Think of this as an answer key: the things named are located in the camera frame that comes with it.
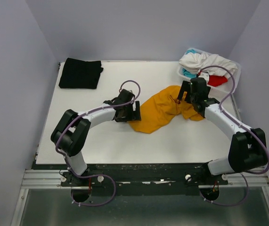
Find yellow t shirt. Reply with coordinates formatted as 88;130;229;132
129;85;204;134

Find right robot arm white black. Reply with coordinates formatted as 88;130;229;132
177;77;269;185

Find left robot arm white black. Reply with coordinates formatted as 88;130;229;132
50;89;141;186

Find light blue t shirt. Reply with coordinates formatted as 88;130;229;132
182;68;196;79

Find red t shirt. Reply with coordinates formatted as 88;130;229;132
207;75;228;87

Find white plastic laundry basket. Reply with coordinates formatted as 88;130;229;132
177;48;241;93

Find white crumpled t shirt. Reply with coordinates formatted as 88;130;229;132
179;52;238;75

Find folded black t shirt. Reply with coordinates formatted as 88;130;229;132
58;58;104;89

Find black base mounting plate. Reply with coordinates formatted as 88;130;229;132
32;163;228;196

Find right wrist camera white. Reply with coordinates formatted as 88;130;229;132
198;72;210;83

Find aluminium frame rail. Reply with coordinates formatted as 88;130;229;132
21;169;269;189

